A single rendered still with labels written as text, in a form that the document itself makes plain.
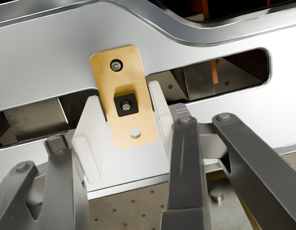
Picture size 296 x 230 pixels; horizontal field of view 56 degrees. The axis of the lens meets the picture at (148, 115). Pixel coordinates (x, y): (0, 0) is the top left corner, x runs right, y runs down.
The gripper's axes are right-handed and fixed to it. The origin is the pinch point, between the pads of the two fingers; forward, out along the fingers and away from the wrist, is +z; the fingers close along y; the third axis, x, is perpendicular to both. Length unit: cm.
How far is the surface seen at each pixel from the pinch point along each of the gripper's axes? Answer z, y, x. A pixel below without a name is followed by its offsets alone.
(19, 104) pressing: 4.7, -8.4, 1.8
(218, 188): 5.3, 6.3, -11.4
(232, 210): 2.7, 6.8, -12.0
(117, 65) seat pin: 4.1, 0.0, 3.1
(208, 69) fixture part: 17.3, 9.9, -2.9
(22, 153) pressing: 4.7, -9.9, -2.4
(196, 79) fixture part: 17.3, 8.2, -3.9
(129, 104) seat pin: 3.1, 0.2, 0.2
